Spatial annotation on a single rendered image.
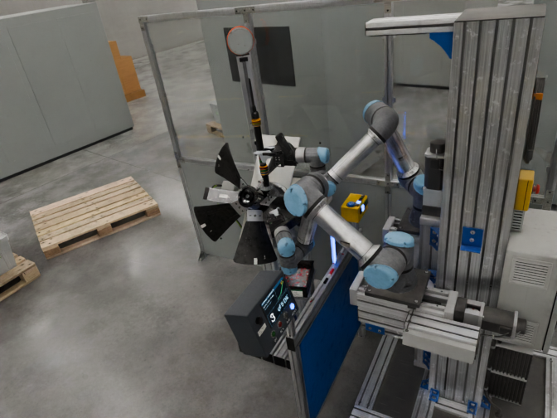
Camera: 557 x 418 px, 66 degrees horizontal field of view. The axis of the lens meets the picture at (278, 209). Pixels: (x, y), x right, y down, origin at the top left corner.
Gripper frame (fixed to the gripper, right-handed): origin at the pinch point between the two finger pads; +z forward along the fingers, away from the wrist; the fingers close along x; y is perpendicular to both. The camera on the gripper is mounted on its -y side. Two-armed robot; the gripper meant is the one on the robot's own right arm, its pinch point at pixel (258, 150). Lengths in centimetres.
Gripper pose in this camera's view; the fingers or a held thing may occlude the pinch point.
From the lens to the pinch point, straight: 215.4
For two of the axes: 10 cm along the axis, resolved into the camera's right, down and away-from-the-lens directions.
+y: 1.2, 8.6, 5.0
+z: -9.4, -0.6, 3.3
